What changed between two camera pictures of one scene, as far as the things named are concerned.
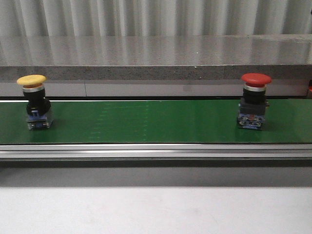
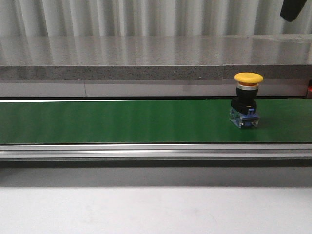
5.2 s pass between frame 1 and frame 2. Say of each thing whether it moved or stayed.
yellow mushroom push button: moved
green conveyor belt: stayed
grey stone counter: stayed
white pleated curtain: stayed
